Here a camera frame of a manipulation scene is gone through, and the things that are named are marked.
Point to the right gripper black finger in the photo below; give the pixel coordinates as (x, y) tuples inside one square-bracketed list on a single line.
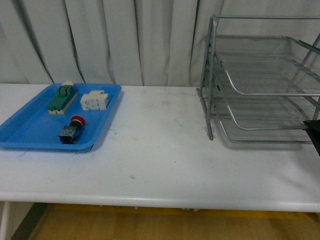
[(313, 131)]

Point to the red emergency stop button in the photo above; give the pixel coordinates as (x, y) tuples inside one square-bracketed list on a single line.
[(70, 133)]

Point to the silver mesh tray rack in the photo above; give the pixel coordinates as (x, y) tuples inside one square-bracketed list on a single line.
[(260, 88)]

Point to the white curtain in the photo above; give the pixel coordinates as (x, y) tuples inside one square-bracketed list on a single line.
[(125, 42)]

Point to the white circuit breaker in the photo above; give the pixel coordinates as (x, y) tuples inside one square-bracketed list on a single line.
[(95, 100)]

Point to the blue plastic tray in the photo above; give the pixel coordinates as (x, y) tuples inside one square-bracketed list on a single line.
[(32, 127)]

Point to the green knife switch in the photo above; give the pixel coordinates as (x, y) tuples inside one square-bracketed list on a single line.
[(65, 96)]

